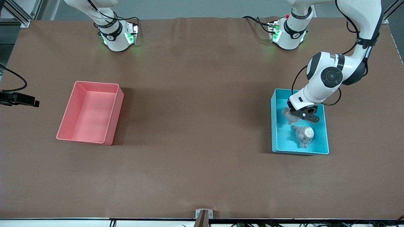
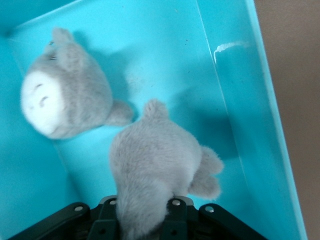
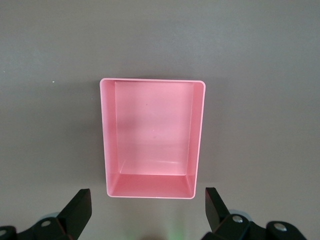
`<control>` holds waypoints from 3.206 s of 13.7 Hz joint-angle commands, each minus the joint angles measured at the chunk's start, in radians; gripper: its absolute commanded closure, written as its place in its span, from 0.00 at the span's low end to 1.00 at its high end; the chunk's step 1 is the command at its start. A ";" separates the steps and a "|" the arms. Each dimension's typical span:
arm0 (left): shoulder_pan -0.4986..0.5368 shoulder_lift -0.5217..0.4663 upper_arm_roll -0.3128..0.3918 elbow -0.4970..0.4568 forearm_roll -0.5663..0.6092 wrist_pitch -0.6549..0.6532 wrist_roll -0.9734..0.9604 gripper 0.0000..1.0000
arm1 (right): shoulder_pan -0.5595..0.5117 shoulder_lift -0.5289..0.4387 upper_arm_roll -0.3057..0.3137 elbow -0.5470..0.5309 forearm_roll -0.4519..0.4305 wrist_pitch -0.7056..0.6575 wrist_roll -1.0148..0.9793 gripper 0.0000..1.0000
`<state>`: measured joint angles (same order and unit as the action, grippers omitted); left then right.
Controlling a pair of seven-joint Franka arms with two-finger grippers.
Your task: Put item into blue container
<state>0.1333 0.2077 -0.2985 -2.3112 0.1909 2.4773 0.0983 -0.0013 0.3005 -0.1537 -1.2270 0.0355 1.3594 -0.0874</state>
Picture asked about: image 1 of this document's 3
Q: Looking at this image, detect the blue plastic box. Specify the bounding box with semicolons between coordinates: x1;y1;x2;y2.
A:
270;88;330;155

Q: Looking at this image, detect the aluminium frame profile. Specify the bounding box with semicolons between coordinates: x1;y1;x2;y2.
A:
380;0;404;24
0;0;43;28

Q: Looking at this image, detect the plain grey plush toy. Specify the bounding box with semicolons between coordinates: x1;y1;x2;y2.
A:
282;107;303;125

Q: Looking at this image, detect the pink plastic box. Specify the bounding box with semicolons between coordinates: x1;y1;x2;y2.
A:
56;81;124;146

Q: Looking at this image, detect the left arm base black cable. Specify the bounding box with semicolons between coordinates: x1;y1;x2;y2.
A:
242;15;272;34

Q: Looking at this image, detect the grey plush toy white face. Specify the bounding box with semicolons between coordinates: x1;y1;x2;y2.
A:
291;125;315;148

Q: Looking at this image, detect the right arm base black cable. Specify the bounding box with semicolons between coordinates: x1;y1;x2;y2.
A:
110;13;141;32

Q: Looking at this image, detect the right arm base connector plate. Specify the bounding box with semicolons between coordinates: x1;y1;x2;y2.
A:
126;21;139;45

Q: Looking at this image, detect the left arm base connector plate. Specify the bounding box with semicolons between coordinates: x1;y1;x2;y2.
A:
268;20;282;44

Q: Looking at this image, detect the arm base black cable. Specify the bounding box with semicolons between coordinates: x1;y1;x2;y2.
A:
110;13;141;32
242;15;272;34

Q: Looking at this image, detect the small metal bracket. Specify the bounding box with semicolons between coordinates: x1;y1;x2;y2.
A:
195;209;214;219

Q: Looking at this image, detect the brown camera post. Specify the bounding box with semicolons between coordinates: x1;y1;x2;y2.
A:
193;210;209;227

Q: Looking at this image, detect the brown table cover sheet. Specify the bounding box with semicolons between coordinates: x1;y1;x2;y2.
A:
0;16;404;220

